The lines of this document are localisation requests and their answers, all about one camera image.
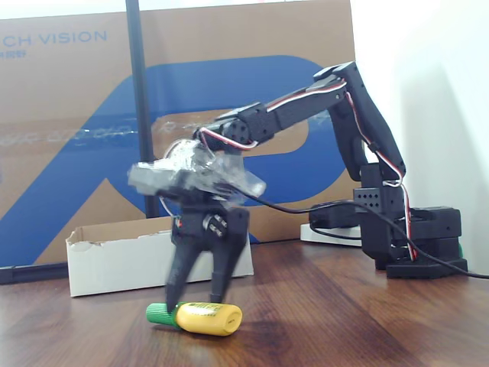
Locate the yellow green tube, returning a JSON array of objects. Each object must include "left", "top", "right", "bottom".
[{"left": 146, "top": 300, "right": 244, "bottom": 337}]

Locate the white cardboard box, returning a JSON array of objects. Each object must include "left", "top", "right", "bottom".
[{"left": 65, "top": 219, "right": 254, "bottom": 298}]

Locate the white power strip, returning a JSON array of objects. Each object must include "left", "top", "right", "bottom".
[{"left": 300, "top": 223, "right": 363, "bottom": 248}]

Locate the black power adapter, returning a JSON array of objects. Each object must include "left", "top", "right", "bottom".
[{"left": 308, "top": 201, "right": 358, "bottom": 230}]

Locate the black metal pole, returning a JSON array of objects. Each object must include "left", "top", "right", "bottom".
[{"left": 125, "top": 0, "right": 160, "bottom": 219}]

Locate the large brown blue-printed carton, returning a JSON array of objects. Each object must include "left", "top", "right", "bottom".
[{"left": 0, "top": 0, "right": 358, "bottom": 268}]

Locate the black adapter cable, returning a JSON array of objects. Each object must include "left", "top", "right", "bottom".
[{"left": 309, "top": 223, "right": 362, "bottom": 242}]

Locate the black metal rail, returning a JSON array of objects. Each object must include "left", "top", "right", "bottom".
[{"left": 0, "top": 263, "right": 70, "bottom": 286}]

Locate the black camera cable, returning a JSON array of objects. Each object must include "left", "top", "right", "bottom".
[{"left": 240, "top": 193, "right": 489, "bottom": 279}]

